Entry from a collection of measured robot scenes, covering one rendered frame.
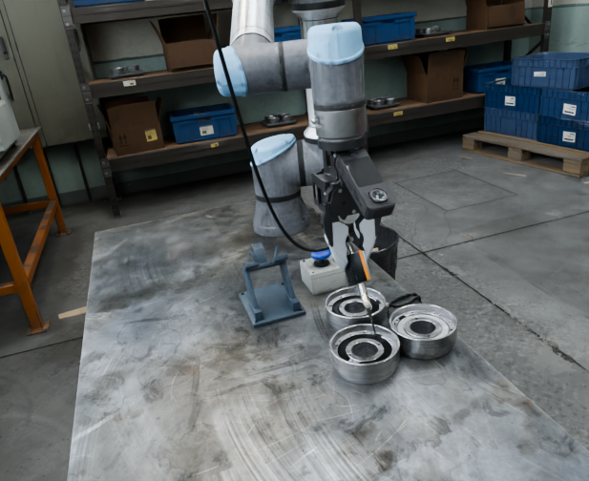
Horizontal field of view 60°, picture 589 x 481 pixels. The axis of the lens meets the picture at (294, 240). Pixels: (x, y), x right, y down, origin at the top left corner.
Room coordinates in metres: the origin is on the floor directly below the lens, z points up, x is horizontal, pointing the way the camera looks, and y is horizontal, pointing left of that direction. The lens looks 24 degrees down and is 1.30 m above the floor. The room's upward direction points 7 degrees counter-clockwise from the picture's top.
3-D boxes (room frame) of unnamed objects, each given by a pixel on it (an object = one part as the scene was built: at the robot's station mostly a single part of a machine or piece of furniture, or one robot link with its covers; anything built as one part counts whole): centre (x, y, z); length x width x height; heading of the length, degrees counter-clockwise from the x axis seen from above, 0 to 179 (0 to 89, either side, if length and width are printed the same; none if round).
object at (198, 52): (4.30, 0.65, 1.19); 0.52 x 0.42 x 0.38; 105
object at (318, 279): (0.92, -0.05, 0.82); 0.08 x 0.07 x 0.05; 15
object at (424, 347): (0.68, -0.19, 0.82); 0.10 x 0.10 x 0.04
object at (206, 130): (4.32, 0.64, 0.56); 0.52 x 0.38 x 0.22; 102
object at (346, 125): (0.75, -0.08, 1.15); 0.08 x 0.08 x 0.05
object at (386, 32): (4.75, -0.93, 1.11); 0.52 x 0.38 x 0.22; 105
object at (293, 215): (1.25, 0.03, 0.85); 0.15 x 0.15 x 0.10
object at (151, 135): (4.15, 1.15, 0.64); 0.49 x 0.40 x 0.37; 110
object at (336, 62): (0.75, -0.09, 1.23); 0.09 x 0.08 x 0.11; 178
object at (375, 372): (0.64, -0.09, 0.82); 0.10 x 0.10 x 0.04
